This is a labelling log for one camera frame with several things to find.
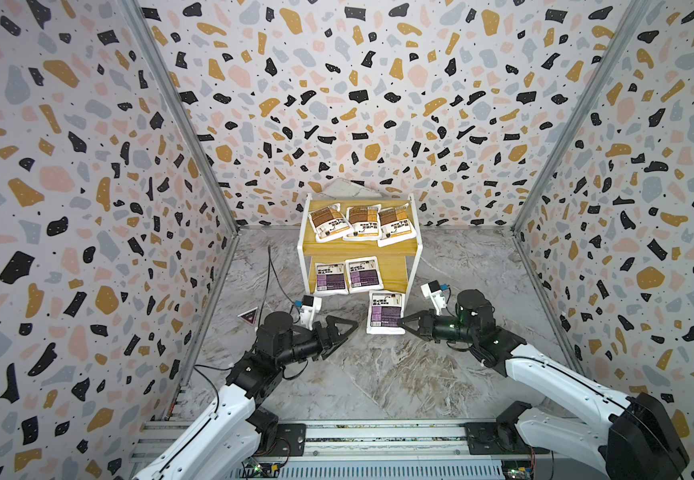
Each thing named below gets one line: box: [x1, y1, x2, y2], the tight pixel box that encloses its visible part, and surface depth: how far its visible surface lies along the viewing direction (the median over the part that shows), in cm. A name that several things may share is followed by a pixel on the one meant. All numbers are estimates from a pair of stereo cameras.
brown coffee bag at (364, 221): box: [344, 204, 381, 241], surface depth 75 cm
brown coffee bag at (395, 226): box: [377, 203, 417, 247], surface depth 74 cm
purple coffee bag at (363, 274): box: [345, 256, 384, 293], surface depth 88 cm
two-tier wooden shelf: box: [298, 193, 423, 306], surface depth 74 cm
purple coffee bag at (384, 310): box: [366, 290, 405, 335], surface depth 78 cm
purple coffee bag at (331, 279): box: [314, 262, 349, 295], surface depth 87 cm
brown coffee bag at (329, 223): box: [308, 203, 352, 243], surface depth 75 cm
